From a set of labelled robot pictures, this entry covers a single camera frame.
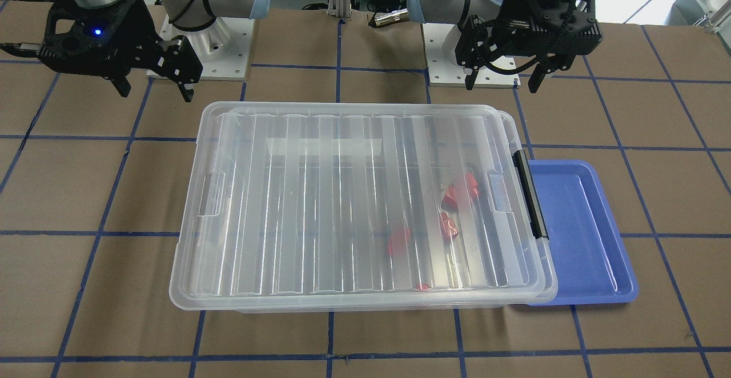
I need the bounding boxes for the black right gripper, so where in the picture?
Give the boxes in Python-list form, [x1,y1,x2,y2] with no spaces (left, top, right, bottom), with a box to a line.
[37,0,203,103]

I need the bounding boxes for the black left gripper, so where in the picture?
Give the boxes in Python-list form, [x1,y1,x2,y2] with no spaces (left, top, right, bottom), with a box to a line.
[454,0,603,94]

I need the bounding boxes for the red block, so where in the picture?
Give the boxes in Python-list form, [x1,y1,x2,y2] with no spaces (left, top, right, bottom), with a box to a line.
[439,212,460,243]
[442,172,480,211]
[387,226,412,258]

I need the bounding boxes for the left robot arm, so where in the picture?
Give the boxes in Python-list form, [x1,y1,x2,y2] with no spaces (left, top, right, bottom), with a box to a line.
[407,0,603,93]

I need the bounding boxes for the blue plastic tray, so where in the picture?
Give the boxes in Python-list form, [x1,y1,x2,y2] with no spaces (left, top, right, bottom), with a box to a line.
[529,160,639,306]

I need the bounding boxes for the clear plastic storage box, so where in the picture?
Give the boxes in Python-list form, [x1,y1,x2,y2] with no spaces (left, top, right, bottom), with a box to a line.
[228,110,552,314]

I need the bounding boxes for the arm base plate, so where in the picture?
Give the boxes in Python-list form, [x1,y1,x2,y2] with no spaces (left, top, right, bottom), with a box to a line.
[422,23,520,89]
[159,15,257,81]

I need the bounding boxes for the black box latch handle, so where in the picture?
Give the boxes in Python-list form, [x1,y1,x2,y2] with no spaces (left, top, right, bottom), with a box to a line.
[512,150,550,240]

